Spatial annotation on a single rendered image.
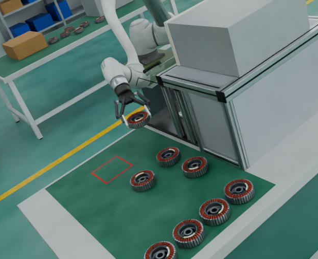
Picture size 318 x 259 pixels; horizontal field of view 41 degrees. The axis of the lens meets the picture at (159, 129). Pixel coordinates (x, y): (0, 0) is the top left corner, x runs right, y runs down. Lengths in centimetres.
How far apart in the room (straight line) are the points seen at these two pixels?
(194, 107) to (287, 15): 52
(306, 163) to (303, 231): 84
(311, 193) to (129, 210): 132
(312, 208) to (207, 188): 104
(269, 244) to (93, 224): 108
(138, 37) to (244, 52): 133
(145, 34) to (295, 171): 152
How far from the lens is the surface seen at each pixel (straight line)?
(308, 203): 266
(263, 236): 252
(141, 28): 284
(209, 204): 159
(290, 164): 174
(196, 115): 181
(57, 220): 192
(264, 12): 169
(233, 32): 158
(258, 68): 167
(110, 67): 218
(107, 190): 193
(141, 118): 198
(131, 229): 167
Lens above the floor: 181
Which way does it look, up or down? 29 degrees down
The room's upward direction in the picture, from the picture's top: 21 degrees counter-clockwise
